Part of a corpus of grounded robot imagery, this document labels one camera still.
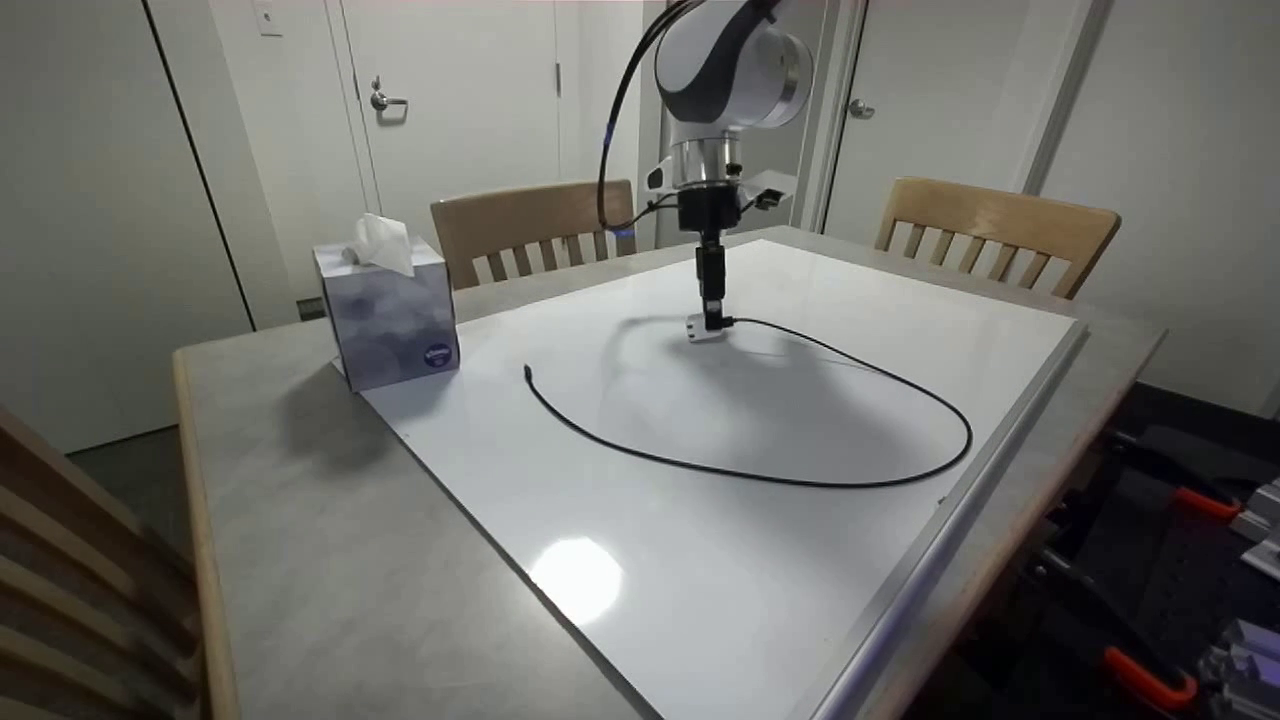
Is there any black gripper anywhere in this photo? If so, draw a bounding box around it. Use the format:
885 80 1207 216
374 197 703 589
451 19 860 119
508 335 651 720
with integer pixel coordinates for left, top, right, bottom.
675 184 740 328

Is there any black charger cable white plug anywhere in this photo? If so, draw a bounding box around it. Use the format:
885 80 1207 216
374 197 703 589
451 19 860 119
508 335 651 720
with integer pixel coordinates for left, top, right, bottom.
519 312 981 491

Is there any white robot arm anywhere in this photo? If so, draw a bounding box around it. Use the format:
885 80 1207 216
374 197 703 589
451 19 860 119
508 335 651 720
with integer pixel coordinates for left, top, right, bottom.
594 0 809 338

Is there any wooden chair near tissue box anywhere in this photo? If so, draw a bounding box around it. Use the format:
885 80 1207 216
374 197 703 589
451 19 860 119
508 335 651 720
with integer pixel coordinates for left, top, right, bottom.
433 181 636 287

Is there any large white board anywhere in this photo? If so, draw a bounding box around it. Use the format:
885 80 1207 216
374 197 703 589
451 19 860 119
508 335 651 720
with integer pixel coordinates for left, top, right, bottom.
372 240 1085 720

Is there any blue tissue box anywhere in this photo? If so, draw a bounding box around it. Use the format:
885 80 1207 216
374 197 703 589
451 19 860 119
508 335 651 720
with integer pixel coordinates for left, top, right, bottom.
313 210 459 393

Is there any light wooden chair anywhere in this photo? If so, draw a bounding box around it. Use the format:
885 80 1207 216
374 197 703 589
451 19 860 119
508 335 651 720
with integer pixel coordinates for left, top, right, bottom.
875 181 1120 299

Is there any orange black clamp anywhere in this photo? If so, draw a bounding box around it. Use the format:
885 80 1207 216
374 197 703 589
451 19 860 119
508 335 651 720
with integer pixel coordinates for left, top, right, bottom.
1037 548 1201 720
1114 435 1242 523

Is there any dark wooden chair foreground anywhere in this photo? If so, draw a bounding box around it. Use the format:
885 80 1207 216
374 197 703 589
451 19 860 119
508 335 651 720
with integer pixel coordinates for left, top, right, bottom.
0 413 209 720

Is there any silver door handle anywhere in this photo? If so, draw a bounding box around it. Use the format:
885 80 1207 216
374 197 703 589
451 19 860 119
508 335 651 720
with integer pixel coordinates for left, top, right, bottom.
366 76 408 127

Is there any white wall switch plate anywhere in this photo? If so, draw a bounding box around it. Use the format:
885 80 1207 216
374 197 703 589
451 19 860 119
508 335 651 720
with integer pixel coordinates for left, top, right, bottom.
257 0 282 37

